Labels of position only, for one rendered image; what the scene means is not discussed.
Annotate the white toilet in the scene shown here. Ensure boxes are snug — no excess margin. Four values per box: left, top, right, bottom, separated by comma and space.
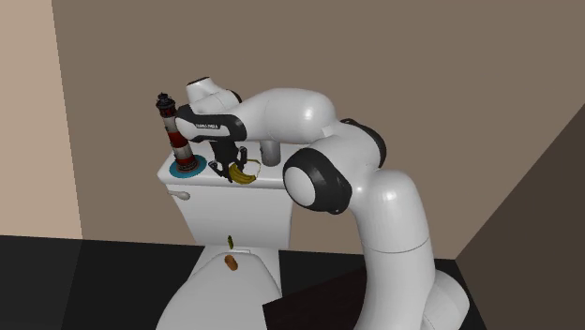
155, 140, 313, 330

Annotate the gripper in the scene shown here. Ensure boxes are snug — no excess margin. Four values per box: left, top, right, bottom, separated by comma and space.
207, 140, 250, 181

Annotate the yellow banana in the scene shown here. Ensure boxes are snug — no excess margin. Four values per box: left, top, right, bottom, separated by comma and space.
228, 157, 263, 187

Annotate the grey cup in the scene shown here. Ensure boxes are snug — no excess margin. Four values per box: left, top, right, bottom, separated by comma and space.
260, 139, 281, 168

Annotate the red white lighthouse figure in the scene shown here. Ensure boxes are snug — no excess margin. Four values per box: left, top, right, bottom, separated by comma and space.
155, 92, 208, 179

